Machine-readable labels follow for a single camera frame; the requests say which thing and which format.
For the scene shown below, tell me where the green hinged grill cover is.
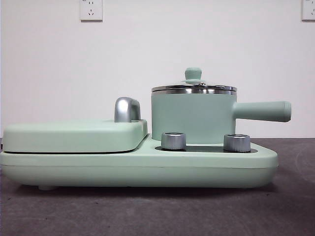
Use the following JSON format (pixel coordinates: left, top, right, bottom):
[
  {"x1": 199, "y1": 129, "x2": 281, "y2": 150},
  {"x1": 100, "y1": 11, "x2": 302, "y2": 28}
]
[{"x1": 1, "y1": 119, "x2": 148, "y2": 153}]

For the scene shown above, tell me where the white wall socket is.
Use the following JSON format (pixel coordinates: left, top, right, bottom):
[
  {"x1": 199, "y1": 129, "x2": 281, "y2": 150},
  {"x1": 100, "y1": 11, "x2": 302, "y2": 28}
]
[
  {"x1": 301, "y1": 0, "x2": 315, "y2": 22},
  {"x1": 79, "y1": 0, "x2": 103, "y2": 22}
]

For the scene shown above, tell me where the green breakfast machine base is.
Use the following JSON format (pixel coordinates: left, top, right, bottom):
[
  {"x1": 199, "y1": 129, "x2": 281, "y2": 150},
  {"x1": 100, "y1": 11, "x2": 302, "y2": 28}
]
[{"x1": 0, "y1": 139, "x2": 279, "y2": 191}]

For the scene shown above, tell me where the green pot with side handle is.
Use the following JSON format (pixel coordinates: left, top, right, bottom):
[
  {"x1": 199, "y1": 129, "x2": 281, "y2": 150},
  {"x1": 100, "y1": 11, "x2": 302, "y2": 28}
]
[{"x1": 150, "y1": 88, "x2": 292, "y2": 146}]

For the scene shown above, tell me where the silver grill cover handle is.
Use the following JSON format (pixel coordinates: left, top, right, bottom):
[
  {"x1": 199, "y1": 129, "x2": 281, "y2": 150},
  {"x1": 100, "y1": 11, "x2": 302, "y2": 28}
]
[{"x1": 114, "y1": 97, "x2": 141, "y2": 123}]

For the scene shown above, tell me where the glass lid with green knob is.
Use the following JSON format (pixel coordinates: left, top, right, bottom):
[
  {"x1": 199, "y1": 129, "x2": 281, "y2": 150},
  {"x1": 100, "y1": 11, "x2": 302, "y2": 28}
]
[{"x1": 151, "y1": 67, "x2": 238, "y2": 92}]

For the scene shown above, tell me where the silver control knob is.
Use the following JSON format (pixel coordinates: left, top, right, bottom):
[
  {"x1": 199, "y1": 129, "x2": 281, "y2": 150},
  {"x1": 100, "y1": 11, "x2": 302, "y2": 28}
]
[
  {"x1": 161, "y1": 132, "x2": 187, "y2": 150},
  {"x1": 223, "y1": 134, "x2": 251, "y2": 152}
]

